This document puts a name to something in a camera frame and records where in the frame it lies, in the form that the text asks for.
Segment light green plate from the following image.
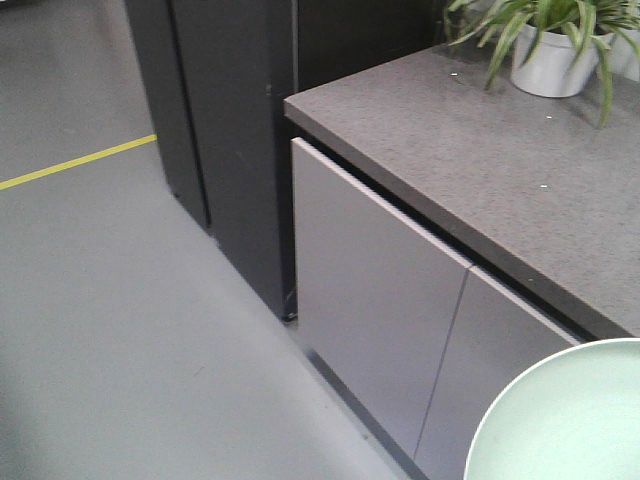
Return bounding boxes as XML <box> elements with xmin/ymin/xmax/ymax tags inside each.
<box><xmin>464</xmin><ymin>338</ymin><xmax>639</xmax><ymax>479</ymax></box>

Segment grey counter base cabinet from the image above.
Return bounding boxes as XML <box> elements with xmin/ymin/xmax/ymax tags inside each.
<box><xmin>285</xmin><ymin>47</ymin><xmax>639</xmax><ymax>479</ymax></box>

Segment dark tall cabinet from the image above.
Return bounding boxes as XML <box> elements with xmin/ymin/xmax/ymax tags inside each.
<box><xmin>125</xmin><ymin>0</ymin><xmax>444</xmax><ymax>321</ymax></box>

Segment white flower pot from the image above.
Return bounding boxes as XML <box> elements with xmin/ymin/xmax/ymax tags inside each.
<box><xmin>510</xmin><ymin>24</ymin><xmax>598</xmax><ymax>98</ymax></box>

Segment green spider plant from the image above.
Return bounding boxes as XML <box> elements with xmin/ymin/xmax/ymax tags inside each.
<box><xmin>443</xmin><ymin>1</ymin><xmax>639</xmax><ymax>128</ymax></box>

